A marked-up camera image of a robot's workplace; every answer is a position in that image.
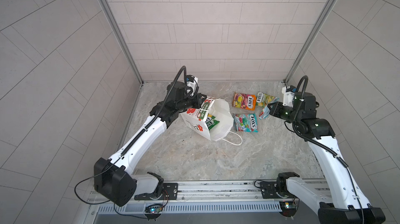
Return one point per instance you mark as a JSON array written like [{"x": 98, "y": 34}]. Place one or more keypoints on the white slotted cable duct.
[{"x": 197, "y": 207}]

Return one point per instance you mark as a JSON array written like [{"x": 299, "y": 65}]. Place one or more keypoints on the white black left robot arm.
[{"x": 114, "y": 178}]

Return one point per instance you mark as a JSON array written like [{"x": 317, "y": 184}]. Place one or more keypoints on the aluminium corner profile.
[
  {"x": 119, "y": 37},
  {"x": 312, "y": 35}
]

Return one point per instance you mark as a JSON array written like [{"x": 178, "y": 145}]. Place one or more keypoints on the green yellow snack packet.
[{"x": 263, "y": 99}]

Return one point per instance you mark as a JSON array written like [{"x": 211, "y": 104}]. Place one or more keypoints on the aluminium corner profile left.
[{"x": 119, "y": 37}]

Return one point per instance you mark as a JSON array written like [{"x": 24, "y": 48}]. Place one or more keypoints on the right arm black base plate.
[{"x": 276, "y": 189}]

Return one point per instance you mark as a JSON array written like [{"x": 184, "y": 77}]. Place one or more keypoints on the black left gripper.
[{"x": 196, "y": 102}]

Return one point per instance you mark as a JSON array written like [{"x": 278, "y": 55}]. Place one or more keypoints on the green circuit board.
[
  {"x": 288, "y": 209},
  {"x": 154, "y": 209}
]

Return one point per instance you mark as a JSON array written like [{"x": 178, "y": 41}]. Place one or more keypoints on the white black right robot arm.
[{"x": 347, "y": 203}]

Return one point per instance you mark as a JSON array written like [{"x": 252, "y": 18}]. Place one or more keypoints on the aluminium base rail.
[{"x": 215, "y": 189}]

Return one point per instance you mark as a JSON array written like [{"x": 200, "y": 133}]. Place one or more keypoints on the teal pink snack packet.
[{"x": 264, "y": 113}]

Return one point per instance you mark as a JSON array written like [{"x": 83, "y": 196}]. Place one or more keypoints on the aluminium corner profile right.
[{"x": 312, "y": 35}]

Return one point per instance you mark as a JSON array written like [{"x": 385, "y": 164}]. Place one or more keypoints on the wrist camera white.
[
  {"x": 192, "y": 82},
  {"x": 288, "y": 95}
]

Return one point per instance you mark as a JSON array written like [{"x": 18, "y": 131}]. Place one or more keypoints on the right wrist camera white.
[{"x": 288, "y": 95}]

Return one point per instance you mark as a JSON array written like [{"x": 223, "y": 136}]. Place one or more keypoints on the orange pink snack packet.
[{"x": 244, "y": 101}]

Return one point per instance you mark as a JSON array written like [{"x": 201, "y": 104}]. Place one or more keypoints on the green red snack packet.
[{"x": 245, "y": 123}]

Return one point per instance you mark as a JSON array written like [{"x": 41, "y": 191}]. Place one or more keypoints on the white paper bag red flowers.
[{"x": 195, "y": 119}]

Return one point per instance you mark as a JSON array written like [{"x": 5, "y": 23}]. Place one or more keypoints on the right green circuit board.
[{"x": 288, "y": 209}]

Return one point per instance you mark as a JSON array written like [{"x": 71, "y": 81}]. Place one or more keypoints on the left green circuit board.
[{"x": 154, "y": 209}]

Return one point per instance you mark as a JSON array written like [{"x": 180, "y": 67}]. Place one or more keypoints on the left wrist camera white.
[{"x": 192, "y": 82}]

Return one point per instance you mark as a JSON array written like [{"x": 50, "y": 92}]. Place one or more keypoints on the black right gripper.
[{"x": 274, "y": 111}]

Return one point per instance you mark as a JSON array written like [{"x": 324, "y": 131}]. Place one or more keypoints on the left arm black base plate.
[{"x": 152, "y": 187}]

